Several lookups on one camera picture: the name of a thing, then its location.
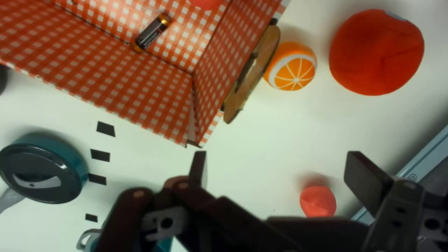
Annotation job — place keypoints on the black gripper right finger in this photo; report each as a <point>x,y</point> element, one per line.
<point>400,211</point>

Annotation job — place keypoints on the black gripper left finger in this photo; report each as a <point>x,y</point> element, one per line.
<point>154,215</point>

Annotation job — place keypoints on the small red plush toy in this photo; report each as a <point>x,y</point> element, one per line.
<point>316,202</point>

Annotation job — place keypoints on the orange half plush toy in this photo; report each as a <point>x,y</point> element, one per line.
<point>290,66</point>

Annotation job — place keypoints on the red checkered cardboard box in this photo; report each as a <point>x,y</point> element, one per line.
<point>116,75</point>

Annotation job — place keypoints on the big red round plush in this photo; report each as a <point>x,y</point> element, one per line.
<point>375,51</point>

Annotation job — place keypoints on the plain orange plush toy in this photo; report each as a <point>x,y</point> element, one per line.
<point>204,3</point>

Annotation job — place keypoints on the teal toy pot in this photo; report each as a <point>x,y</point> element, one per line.
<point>84,239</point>

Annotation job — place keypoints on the dark frying pan with lid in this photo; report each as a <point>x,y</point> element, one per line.
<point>42,169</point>

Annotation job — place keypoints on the black and gold battery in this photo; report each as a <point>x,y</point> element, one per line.
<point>152,31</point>

